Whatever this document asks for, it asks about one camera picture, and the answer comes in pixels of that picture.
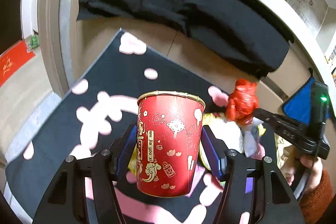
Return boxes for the blue towel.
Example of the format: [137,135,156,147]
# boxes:
[281,76,315,125]

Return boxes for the black cloth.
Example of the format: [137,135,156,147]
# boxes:
[77,0,294,78]

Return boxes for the person's right hand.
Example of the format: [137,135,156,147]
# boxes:
[282,145,323,194]

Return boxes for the red plastic wrap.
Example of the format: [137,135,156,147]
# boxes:
[226,79,259,126]

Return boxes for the black mat with pink pattern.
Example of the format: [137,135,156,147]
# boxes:
[6,30,222,223]

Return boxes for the red paper cup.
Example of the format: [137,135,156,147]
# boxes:
[136,91,206,198]

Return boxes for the trash bin with yellow bag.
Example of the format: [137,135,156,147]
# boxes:
[202,113,266,160]

